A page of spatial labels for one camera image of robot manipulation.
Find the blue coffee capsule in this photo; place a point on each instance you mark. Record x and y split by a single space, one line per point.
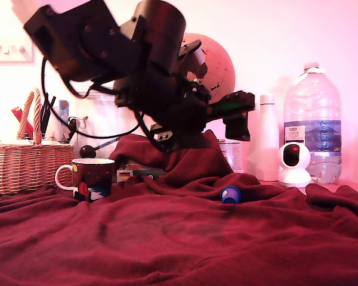
230 195

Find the black coffee scoop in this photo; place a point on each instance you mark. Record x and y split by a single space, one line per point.
88 152

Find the dark printed mug white inside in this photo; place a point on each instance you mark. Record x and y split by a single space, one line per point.
94 178

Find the white metal tin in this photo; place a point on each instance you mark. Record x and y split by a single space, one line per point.
231 158

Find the white flask bottle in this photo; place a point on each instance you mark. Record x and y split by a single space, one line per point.
267 143

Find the grey cardboard box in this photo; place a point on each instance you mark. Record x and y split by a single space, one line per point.
140 165

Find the cork globe on metal stand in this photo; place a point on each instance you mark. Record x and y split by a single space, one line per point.
220 65

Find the dark box with flag print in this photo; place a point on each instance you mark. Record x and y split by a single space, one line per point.
126 175

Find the large clear water bottle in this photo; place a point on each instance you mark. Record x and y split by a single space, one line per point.
312 104

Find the clear container with white lid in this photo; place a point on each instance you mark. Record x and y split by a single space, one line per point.
104 119

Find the dark red fleece blanket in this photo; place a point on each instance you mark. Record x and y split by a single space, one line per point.
197 238

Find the blue and white utensil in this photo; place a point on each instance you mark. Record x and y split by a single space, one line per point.
64 108

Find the black kitchen utensil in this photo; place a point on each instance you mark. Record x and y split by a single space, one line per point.
44 116
51 102

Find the red flat box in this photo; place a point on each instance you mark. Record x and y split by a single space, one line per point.
18 114

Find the small white round camera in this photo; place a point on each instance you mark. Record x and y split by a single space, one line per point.
294 175

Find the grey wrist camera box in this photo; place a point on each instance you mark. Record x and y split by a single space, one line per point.
197 56

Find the white wall light switch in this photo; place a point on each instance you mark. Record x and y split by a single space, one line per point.
9 59

